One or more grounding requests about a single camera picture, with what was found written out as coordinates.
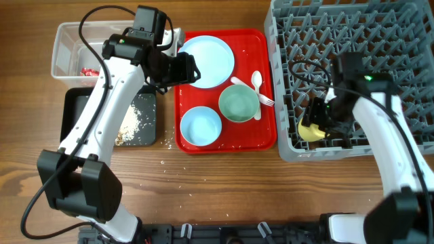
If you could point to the grey dishwasher rack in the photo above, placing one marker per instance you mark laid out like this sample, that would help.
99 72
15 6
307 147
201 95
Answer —
304 36

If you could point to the red snack wrapper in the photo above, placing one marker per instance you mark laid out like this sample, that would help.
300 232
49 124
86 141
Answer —
89 72

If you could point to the light blue plate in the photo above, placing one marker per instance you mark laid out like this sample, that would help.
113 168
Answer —
214 59

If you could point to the white plastic fork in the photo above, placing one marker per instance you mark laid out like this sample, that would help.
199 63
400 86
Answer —
262 98

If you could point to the light blue small bowl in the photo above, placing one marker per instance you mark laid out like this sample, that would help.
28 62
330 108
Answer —
200 126

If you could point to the white plastic spoon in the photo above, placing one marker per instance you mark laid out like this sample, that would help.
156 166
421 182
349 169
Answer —
257 82

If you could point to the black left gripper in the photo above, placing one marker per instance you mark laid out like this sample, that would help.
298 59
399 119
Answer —
185 72

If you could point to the black food waste tray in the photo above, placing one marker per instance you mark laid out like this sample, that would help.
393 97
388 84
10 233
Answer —
145 101

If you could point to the food scraps with rice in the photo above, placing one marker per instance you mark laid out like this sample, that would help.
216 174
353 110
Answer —
129 127

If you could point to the clear plastic waste bin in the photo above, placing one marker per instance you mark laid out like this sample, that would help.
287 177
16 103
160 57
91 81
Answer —
71 55

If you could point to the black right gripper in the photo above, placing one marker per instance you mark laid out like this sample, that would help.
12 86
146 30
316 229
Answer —
317 113

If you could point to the green bowl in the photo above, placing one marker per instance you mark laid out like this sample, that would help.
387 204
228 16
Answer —
238 103

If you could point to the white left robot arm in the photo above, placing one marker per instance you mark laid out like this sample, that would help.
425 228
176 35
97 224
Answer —
76 178

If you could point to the red serving tray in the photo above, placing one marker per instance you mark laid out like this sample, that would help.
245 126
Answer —
249 47

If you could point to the yellow plastic cup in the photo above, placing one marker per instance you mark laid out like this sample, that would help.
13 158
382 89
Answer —
310 133

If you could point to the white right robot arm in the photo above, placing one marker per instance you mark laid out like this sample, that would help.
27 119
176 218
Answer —
355 95

